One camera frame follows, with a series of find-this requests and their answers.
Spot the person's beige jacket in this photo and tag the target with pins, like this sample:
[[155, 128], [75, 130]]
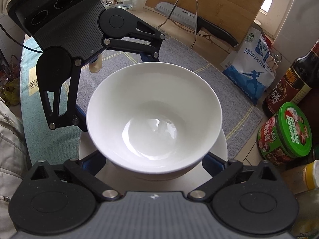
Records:
[[12, 154]]

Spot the person's left hand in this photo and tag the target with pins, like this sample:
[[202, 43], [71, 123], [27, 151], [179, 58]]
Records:
[[96, 66]]

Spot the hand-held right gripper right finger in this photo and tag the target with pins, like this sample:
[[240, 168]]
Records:
[[213, 165]]

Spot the green-lid sauce tub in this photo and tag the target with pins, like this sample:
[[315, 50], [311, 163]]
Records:
[[294, 129]]

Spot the grey checked cloth mat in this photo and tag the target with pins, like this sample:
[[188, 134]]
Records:
[[236, 119]]

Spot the metal binder clips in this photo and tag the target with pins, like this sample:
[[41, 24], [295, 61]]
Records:
[[274, 62]]

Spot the white fruit-print plate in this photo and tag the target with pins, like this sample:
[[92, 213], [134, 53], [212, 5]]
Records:
[[162, 186]]

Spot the white and blue salt bag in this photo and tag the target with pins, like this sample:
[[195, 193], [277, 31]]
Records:
[[249, 74]]

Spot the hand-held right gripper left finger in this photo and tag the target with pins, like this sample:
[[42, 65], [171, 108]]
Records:
[[93, 163]]

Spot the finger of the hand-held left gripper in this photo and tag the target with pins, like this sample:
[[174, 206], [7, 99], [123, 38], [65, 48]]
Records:
[[81, 119], [147, 54]]

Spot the yellow-lid spice jar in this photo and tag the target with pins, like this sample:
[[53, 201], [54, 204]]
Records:
[[314, 174]]

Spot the bamboo cutting board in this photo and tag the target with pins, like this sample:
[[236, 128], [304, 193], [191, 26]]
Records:
[[224, 0]]

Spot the dark vinegar bottle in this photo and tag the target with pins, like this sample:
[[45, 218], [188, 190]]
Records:
[[291, 84]]

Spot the glass bottle with red cap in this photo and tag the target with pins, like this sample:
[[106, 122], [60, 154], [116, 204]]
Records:
[[306, 214]]

